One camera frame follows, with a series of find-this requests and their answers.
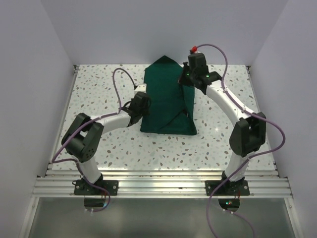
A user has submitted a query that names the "green surgical cloth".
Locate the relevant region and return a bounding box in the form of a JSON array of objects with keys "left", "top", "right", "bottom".
[{"left": 140, "top": 56, "right": 197, "bottom": 135}]

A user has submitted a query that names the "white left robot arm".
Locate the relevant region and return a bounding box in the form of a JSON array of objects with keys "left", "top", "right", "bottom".
[{"left": 61, "top": 92, "right": 151, "bottom": 195}]

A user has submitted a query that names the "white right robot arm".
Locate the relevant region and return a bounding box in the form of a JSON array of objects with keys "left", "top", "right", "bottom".
[{"left": 179, "top": 53, "right": 266, "bottom": 195}]

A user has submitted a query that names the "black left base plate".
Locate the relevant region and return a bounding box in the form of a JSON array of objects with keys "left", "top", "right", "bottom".
[{"left": 72, "top": 179, "right": 119, "bottom": 196}]

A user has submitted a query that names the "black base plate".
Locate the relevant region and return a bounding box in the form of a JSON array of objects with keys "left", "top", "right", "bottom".
[
  {"left": 72, "top": 179, "right": 119, "bottom": 196},
  {"left": 205, "top": 180, "right": 250, "bottom": 196}
]

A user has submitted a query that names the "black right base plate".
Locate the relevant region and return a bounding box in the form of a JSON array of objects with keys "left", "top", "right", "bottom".
[{"left": 205, "top": 180, "right": 250, "bottom": 196}]

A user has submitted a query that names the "aluminium rail frame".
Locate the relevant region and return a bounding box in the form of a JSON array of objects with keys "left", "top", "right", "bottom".
[{"left": 19, "top": 64, "right": 297, "bottom": 238}]

